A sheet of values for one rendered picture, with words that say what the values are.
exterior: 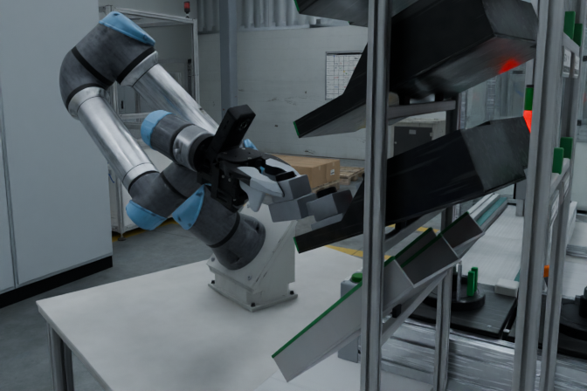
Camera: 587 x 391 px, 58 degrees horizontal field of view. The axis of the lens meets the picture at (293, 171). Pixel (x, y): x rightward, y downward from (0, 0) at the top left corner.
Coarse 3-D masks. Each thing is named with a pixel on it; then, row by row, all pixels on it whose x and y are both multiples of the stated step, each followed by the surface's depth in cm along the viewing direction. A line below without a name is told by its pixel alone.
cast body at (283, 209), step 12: (276, 180) 80; (288, 180) 77; (300, 180) 79; (288, 192) 77; (300, 192) 78; (276, 204) 80; (288, 204) 78; (300, 204) 77; (276, 216) 80; (288, 216) 79; (300, 216) 77
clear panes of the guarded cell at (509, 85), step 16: (528, 0) 215; (496, 80) 226; (512, 80) 223; (480, 96) 210; (496, 96) 227; (512, 96) 224; (480, 112) 213; (496, 112) 228; (512, 112) 224; (576, 144) 214; (576, 160) 214; (576, 176) 215; (496, 192) 232; (512, 192) 229; (576, 192) 216; (464, 208) 202
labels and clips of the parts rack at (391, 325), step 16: (576, 32) 74; (576, 64) 67; (560, 144) 77; (560, 160) 64; (560, 192) 68; (400, 224) 68; (432, 288) 83; (400, 304) 71; (416, 304) 76; (400, 320) 71; (384, 336) 66
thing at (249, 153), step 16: (208, 144) 90; (192, 160) 89; (208, 160) 92; (224, 160) 84; (240, 160) 84; (256, 160) 85; (208, 176) 90; (224, 176) 85; (224, 192) 85; (240, 192) 86
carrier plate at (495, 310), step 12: (492, 288) 117; (492, 300) 111; (504, 300) 111; (420, 312) 105; (432, 312) 105; (456, 312) 105; (468, 312) 105; (480, 312) 105; (492, 312) 105; (504, 312) 105; (456, 324) 100; (468, 324) 100; (480, 324) 100; (492, 324) 100; (504, 324) 101; (492, 336) 97
